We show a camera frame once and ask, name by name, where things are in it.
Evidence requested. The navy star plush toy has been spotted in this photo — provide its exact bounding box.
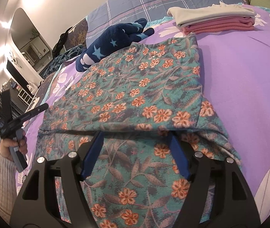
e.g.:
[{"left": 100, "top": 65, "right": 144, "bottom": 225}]
[{"left": 75, "top": 18, "right": 154, "bottom": 72}]

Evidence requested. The white cat figurine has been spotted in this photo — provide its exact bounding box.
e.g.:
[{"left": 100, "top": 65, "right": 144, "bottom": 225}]
[{"left": 27, "top": 82, "right": 38, "bottom": 95}]

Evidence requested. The dark teal blanket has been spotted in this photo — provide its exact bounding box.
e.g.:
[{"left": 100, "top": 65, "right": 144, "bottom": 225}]
[{"left": 40, "top": 44, "right": 86, "bottom": 79}]

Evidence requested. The dark floral pillow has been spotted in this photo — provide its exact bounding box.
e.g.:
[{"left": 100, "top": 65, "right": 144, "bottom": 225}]
[{"left": 64, "top": 18, "right": 88, "bottom": 50}]

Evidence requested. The person's left hand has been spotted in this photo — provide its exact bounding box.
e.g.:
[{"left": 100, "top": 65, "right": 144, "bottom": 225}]
[{"left": 0, "top": 130, "right": 28, "bottom": 162}]

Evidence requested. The folded pink garment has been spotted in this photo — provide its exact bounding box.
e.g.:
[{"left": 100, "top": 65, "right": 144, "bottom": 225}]
[{"left": 182, "top": 17, "right": 255, "bottom": 35}]

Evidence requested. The knit sweater left forearm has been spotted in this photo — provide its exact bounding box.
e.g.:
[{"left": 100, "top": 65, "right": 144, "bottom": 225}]
[{"left": 0, "top": 154, "right": 17, "bottom": 224}]

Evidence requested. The teal floral shirt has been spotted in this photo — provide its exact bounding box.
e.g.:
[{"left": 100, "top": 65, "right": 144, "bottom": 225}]
[{"left": 36, "top": 34, "right": 240, "bottom": 227}]

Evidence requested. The folded cream garment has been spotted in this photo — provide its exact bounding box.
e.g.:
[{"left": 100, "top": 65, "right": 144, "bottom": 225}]
[{"left": 167, "top": 2, "right": 257, "bottom": 28}]

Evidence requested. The purple floral bedsheet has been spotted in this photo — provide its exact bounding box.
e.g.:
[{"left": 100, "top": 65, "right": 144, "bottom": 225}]
[{"left": 27, "top": 8, "right": 270, "bottom": 221}]

